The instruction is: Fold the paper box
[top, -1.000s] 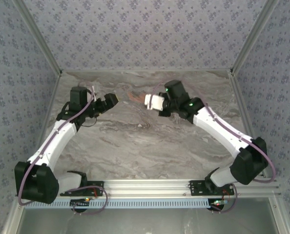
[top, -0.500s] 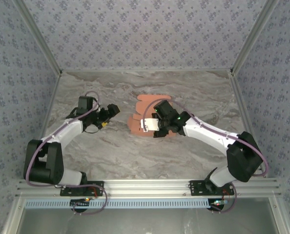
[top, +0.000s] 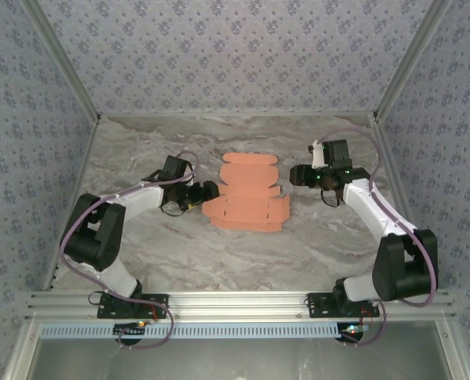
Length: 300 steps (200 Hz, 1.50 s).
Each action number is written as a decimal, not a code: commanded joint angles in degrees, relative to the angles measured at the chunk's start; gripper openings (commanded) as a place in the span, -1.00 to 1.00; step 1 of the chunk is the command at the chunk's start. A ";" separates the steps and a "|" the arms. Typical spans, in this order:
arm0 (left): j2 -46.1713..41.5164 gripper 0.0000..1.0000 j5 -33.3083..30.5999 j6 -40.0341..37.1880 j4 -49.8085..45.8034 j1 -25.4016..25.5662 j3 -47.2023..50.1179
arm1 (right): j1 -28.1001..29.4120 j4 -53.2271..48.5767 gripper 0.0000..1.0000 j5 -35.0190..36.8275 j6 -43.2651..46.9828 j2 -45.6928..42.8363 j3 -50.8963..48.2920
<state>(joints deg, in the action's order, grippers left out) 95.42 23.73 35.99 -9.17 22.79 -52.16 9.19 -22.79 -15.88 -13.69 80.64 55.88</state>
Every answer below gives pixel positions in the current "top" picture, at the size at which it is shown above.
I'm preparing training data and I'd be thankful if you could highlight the left gripper thin black cable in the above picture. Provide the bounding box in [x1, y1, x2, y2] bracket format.
[158, 199, 189, 219]

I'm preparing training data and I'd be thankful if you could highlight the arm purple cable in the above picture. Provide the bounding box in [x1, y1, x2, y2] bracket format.
[316, 128, 440, 348]
[59, 150, 201, 352]

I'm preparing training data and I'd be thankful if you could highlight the aluminium table back rail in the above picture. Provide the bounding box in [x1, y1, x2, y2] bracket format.
[99, 111, 375, 119]

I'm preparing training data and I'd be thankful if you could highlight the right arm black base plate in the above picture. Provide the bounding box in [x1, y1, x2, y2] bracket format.
[306, 292, 381, 319]

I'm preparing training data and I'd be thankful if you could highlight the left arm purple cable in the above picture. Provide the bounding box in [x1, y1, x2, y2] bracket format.
[59, 150, 201, 352]

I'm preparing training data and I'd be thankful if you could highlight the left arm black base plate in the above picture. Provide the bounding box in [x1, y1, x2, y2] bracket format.
[97, 293, 169, 319]

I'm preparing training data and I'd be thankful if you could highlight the gripper thin black cable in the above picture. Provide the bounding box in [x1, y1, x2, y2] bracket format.
[320, 188, 342, 208]
[158, 199, 189, 219]

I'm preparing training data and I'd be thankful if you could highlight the grey metal sheet panel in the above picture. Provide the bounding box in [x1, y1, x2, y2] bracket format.
[32, 336, 449, 380]

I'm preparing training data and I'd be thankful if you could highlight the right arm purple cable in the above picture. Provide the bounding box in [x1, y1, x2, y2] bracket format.
[316, 128, 440, 348]

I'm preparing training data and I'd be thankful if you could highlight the orange paper box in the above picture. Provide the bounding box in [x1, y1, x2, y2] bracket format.
[201, 152, 291, 234]

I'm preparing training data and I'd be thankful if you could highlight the aluminium corner post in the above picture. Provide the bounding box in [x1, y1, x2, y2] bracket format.
[21, 0, 102, 122]
[372, 0, 453, 121]

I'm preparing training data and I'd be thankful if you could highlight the light blue slotted cable duct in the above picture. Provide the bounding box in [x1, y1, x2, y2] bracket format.
[40, 322, 343, 340]

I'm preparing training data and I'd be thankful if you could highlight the aluminium lower frame bar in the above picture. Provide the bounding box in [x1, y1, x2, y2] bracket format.
[434, 320, 470, 380]
[3, 320, 42, 380]

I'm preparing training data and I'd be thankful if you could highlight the aluminium mounting rail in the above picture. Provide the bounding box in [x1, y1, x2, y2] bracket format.
[25, 291, 456, 321]

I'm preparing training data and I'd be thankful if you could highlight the right gripper thin black cable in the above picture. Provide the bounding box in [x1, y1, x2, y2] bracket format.
[320, 188, 342, 208]

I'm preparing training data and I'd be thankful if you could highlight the aluminium table side rail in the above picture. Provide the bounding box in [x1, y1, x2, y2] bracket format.
[370, 114, 434, 289]
[43, 114, 104, 292]

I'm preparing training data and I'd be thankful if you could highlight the small controller board with light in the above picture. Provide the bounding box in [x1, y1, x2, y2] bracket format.
[336, 322, 371, 344]
[113, 322, 147, 338]

